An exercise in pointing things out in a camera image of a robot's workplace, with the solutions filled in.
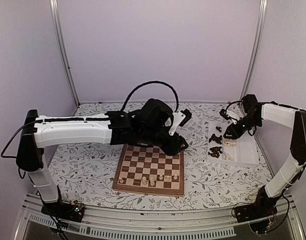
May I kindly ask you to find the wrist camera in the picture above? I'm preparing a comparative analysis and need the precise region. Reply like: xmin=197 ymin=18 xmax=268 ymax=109
xmin=219 ymin=108 xmax=241 ymax=124
xmin=165 ymin=109 xmax=192 ymax=136

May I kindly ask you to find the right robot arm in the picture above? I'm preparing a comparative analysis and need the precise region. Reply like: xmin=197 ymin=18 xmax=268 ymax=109
xmin=220 ymin=94 xmax=306 ymax=218

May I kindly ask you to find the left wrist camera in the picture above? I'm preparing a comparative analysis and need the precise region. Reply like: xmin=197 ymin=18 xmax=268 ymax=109
xmin=165 ymin=109 xmax=192 ymax=136

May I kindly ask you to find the left aluminium frame post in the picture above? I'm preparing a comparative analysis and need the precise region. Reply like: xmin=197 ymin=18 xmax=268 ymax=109
xmin=50 ymin=0 xmax=80 ymax=107

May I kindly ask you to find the right aluminium frame post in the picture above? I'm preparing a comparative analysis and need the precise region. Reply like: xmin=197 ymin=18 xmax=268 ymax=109
xmin=240 ymin=0 xmax=268 ymax=100

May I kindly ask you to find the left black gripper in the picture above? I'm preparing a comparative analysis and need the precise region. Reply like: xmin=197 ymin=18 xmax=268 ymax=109
xmin=139 ymin=127 xmax=189 ymax=156

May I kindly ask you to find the pile of light chess pieces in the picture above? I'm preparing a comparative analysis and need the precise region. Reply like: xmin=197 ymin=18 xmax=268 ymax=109
xmin=223 ymin=139 xmax=237 ymax=162

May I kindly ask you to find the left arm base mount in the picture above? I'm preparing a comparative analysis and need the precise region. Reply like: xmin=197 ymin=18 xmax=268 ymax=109
xmin=42 ymin=200 xmax=85 ymax=223

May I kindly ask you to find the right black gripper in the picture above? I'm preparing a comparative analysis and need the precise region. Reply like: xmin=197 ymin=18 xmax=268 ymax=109
xmin=224 ymin=114 xmax=262 ymax=140

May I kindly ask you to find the pile of dark chess pieces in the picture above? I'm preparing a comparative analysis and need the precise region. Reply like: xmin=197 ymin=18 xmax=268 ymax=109
xmin=208 ymin=125 xmax=223 ymax=159

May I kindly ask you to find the aluminium frame post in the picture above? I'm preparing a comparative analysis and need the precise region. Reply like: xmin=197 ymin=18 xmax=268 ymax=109
xmin=240 ymin=0 xmax=268 ymax=100
xmin=50 ymin=0 xmax=80 ymax=107

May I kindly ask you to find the floral patterned table mat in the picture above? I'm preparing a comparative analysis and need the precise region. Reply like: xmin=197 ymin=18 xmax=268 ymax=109
xmin=42 ymin=101 xmax=277 ymax=210

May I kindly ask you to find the wooden chess board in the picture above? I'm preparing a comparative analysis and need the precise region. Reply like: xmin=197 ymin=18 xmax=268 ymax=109
xmin=112 ymin=144 xmax=184 ymax=197

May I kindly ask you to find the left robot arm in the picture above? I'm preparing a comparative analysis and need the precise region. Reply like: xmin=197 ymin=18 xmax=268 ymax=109
xmin=14 ymin=98 xmax=192 ymax=217

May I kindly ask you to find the light king piece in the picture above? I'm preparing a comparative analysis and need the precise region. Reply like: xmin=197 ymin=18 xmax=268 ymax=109
xmin=149 ymin=176 xmax=155 ymax=187

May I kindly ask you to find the white plastic tray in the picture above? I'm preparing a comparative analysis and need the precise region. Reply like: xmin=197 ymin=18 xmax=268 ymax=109
xmin=207 ymin=121 xmax=259 ymax=168

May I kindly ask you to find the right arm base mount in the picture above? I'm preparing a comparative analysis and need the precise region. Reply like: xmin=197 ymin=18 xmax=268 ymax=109
xmin=231 ymin=202 xmax=277 ymax=235

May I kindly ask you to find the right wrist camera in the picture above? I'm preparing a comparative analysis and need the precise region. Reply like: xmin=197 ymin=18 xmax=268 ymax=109
xmin=219 ymin=108 xmax=241 ymax=124

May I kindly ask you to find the front aluminium rail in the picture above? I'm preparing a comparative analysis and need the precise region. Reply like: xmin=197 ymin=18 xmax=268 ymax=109
xmin=14 ymin=194 xmax=306 ymax=240

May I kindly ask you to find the light queen piece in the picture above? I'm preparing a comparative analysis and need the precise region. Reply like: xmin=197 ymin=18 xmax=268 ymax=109
xmin=142 ymin=176 xmax=147 ymax=185

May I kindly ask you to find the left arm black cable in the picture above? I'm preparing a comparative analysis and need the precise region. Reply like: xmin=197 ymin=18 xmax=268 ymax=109
xmin=120 ymin=80 xmax=180 ymax=113

